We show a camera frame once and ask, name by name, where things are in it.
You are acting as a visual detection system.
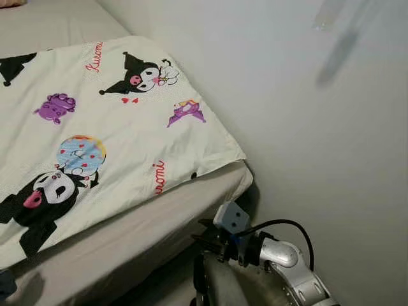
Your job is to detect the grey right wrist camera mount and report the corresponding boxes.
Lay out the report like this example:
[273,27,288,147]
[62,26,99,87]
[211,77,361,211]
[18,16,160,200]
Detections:
[214,201,251,236]

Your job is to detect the window blind pull cord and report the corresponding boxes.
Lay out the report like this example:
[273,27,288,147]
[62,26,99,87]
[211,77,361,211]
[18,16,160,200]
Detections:
[312,0,349,32]

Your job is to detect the cream cartoon print quilt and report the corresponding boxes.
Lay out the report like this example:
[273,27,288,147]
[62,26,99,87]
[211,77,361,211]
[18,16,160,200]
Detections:
[0,35,248,270]

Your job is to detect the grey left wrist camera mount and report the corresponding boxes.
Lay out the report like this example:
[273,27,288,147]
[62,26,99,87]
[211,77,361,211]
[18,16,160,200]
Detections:
[0,268,17,300]

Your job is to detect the bed with cream sheet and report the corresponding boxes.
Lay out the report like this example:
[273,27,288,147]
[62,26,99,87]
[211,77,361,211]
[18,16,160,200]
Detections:
[0,0,256,306]

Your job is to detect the grey robot leg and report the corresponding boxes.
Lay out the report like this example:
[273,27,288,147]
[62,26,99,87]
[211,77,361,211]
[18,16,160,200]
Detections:
[191,254,289,306]

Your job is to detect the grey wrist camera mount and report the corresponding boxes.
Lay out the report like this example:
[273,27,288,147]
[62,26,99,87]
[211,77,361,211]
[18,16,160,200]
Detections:
[214,201,251,236]
[0,268,17,300]

